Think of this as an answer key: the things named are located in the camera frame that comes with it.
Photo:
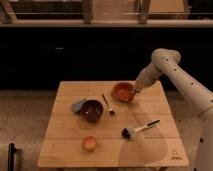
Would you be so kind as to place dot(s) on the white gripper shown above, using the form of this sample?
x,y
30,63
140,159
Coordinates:
x,y
134,91

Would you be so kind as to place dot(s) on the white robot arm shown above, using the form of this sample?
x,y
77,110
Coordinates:
x,y
165,62

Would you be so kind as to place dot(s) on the blue-grey folded towel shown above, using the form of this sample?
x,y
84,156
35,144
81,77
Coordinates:
x,y
76,107

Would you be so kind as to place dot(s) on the orange bowl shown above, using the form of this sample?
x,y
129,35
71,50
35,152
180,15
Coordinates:
x,y
122,91

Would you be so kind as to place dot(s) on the dark maroon bowl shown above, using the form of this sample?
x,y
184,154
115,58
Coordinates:
x,y
91,111

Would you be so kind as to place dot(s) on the wooden square table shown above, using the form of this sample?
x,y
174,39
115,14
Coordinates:
x,y
158,146

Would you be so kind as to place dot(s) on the small orange cup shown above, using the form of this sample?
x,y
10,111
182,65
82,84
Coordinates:
x,y
89,143

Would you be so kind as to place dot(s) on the black post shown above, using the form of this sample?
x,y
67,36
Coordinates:
x,y
11,152

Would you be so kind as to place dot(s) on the wooden shelf rail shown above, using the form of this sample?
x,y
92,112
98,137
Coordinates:
x,y
106,13

